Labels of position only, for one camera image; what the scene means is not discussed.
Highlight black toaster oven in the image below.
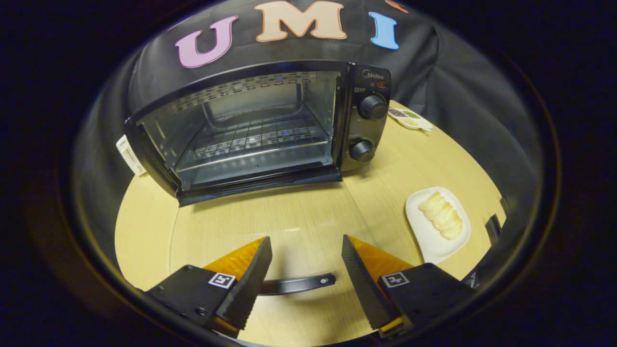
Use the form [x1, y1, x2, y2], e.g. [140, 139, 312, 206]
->
[123, 60, 392, 295]

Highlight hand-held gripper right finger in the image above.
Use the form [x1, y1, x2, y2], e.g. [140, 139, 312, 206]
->
[341, 234, 477, 339]

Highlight white oval plate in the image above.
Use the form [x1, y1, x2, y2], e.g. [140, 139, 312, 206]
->
[405, 187, 471, 265]

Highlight dark chair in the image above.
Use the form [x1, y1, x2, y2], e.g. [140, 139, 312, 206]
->
[484, 197, 511, 246]

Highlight white pop-up toaster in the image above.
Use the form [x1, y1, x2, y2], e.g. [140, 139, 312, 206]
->
[116, 135, 147, 176]

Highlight small white divided dish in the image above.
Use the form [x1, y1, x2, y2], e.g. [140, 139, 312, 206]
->
[388, 107, 433, 132]

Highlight oven wire rack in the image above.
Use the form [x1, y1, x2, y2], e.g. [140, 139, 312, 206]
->
[174, 116, 333, 172]

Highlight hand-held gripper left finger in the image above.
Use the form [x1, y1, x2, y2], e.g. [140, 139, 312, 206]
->
[144, 236, 273, 338]

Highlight pale yellow pastry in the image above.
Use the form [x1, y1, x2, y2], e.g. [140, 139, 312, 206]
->
[418, 192, 464, 240]

